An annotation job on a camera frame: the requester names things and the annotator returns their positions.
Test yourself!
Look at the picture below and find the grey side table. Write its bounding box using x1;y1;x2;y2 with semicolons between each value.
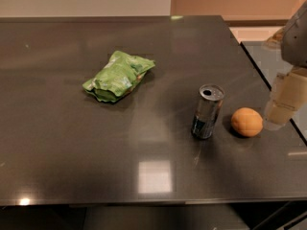
241;41;307;142

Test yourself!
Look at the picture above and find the orange fruit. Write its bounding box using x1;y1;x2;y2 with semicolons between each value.
231;107;263;137

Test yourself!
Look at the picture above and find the green rice chip bag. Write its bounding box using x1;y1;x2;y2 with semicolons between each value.
83;51;155;103

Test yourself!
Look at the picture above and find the silver blue redbull can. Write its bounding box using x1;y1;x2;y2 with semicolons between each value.
191;84;224;139

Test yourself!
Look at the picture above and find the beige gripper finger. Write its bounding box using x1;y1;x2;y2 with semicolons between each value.
265;28;284;49
263;66;307;130

